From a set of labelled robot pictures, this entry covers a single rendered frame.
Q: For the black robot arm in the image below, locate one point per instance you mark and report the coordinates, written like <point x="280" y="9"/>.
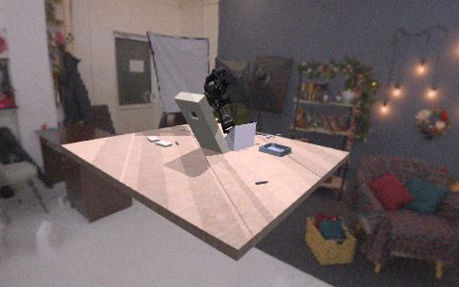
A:
<point x="225" y="80"/>

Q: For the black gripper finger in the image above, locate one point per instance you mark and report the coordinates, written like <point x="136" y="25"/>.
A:
<point x="210" y="101"/>
<point x="220" y="104"/>

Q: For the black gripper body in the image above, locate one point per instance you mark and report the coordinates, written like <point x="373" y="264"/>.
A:
<point x="223" y="96"/>

